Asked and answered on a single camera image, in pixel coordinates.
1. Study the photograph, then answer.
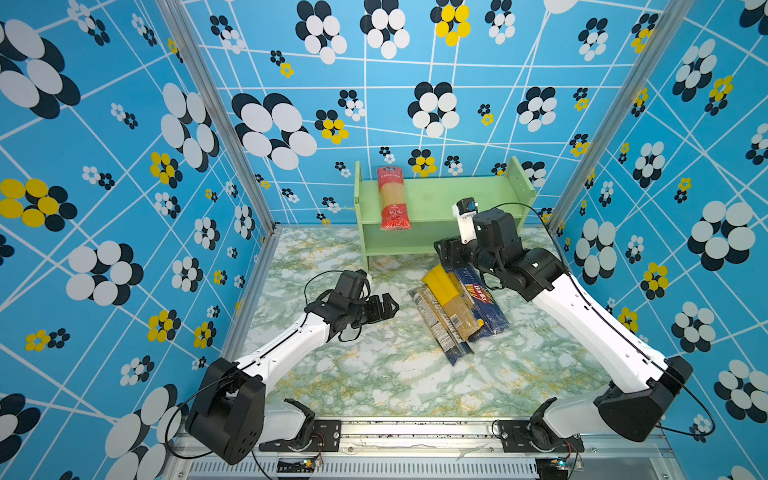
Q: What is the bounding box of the aluminium front rail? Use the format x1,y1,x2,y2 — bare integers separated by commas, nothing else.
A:
162,417,685,479

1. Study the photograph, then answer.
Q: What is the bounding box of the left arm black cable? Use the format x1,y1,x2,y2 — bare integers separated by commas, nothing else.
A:
163,269,361,480

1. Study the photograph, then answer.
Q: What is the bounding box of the red spaghetti bag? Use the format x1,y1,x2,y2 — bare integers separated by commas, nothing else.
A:
377,166,411,231

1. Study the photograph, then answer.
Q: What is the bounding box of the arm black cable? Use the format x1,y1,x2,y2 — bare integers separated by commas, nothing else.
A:
163,269,361,480
479,201,717,480

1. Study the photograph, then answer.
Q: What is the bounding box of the light green wooden shelf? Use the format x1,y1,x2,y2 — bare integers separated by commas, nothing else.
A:
354,157,536,269

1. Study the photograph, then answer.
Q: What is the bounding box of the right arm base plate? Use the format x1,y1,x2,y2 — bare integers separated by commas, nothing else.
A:
491,420,584,454

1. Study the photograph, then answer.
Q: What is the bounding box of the blue clear spaghetti bag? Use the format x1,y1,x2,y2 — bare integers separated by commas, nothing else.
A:
443,285,492,342

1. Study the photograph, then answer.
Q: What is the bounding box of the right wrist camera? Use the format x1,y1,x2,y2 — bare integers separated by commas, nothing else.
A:
452,197,478,244

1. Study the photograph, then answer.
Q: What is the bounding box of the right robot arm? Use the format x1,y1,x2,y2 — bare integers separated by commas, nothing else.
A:
434,198,693,450

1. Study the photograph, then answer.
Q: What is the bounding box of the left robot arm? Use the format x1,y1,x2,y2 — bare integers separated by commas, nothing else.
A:
185,270,399,465

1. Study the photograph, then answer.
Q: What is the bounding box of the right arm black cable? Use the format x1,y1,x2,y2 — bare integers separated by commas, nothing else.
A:
479,201,717,480

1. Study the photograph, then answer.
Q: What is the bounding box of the yellow top spaghetti bag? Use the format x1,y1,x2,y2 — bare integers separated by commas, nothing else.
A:
422,264,483,342

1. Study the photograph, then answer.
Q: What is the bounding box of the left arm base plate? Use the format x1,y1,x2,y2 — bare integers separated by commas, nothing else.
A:
258,419,342,453

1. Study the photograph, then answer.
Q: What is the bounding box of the blue Barilla spaghetti box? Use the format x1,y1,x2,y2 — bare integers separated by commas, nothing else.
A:
448,267,509,336

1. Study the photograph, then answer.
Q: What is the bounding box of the clear white-label spaghetti bag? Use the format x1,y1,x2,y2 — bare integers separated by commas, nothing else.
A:
408,286,473,365

